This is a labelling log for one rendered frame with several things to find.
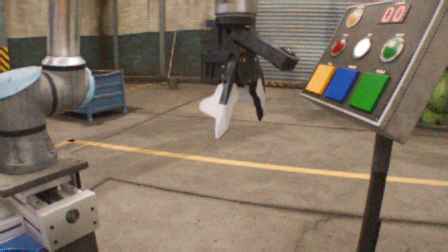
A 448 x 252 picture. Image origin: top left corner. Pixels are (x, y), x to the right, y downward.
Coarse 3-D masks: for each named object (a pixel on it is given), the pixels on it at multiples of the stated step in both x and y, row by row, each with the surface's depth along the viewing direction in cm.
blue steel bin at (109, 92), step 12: (96, 72) 533; (108, 72) 517; (120, 72) 496; (96, 84) 459; (108, 84) 478; (120, 84) 500; (96, 96) 462; (108, 96) 481; (120, 96) 505; (84, 108) 459; (96, 108) 465; (108, 108) 483
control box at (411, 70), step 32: (416, 0) 54; (352, 32) 71; (384, 32) 60; (416, 32) 51; (320, 64) 79; (352, 64) 66; (384, 64) 56; (416, 64) 49; (320, 96) 72; (384, 96) 52; (416, 96) 51; (384, 128) 51
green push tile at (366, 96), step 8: (368, 80) 57; (376, 80) 55; (384, 80) 53; (360, 88) 58; (368, 88) 56; (376, 88) 54; (384, 88) 53; (352, 96) 60; (360, 96) 57; (368, 96) 55; (376, 96) 53; (352, 104) 59; (360, 104) 56; (368, 104) 54; (376, 104) 53; (368, 112) 54
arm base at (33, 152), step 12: (0, 132) 64; (12, 132) 63; (24, 132) 64; (36, 132) 67; (0, 144) 64; (12, 144) 64; (24, 144) 64; (36, 144) 66; (48, 144) 71; (0, 156) 64; (12, 156) 64; (24, 156) 64; (36, 156) 66; (48, 156) 69; (0, 168) 64; (12, 168) 63; (24, 168) 64; (36, 168) 66
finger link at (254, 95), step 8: (248, 88) 59; (256, 88) 58; (240, 96) 63; (248, 96) 62; (256, 96) 59; (264, 96) 61; (256, 104) 61; (264, 104) 62; (256, 112) 63; (264, 112) 62
